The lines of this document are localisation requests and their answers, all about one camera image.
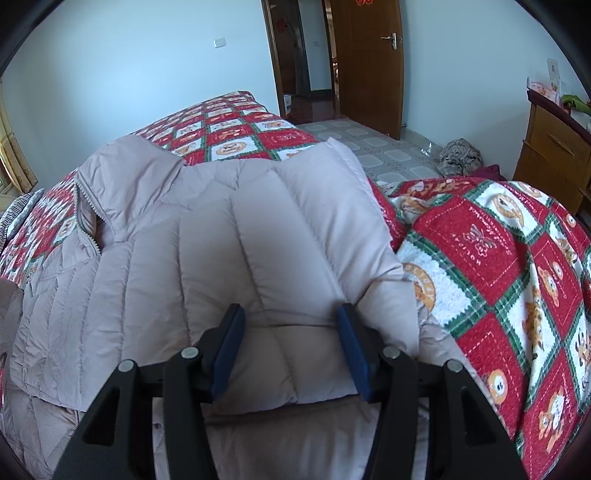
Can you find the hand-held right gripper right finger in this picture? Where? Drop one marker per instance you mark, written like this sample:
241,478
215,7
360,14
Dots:
353,355

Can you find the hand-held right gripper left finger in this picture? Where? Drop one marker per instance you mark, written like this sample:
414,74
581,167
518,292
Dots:
228,355

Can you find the beige quilted down jacket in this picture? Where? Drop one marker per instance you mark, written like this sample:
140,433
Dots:
258,230

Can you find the red checkered printed quilt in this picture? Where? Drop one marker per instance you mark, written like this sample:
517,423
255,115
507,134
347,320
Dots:
485,240

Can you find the clear plastic wrapper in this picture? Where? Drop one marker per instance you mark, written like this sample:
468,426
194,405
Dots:
427,149

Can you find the grey crumpled cloth pile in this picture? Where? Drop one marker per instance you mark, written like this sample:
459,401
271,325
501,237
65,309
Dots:
459,158

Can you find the dark red cloth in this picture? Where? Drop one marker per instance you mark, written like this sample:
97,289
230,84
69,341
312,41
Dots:
491,172

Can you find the grey striped pillow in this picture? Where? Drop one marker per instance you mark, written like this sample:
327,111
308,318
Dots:
18,212

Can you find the white cardboard box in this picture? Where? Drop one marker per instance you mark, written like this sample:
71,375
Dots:
287,104

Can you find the brown wooden door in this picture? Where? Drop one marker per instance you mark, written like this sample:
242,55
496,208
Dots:
364,69

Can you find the light wooden cabinet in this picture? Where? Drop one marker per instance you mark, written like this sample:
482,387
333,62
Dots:
549,138

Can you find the yellow curtain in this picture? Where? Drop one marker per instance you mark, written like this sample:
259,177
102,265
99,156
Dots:
14,152

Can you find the pink flat box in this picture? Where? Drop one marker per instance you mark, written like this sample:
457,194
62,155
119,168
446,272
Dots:
542,87

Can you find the green bag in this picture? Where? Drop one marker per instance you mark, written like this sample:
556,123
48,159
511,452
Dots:
575,102

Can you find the white upright carton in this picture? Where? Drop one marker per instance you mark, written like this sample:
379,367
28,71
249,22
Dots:
553,74

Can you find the dark wooden door frame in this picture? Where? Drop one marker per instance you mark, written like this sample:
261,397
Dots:
273,50

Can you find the white wall switch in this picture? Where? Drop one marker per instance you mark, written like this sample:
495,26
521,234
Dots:
220,43

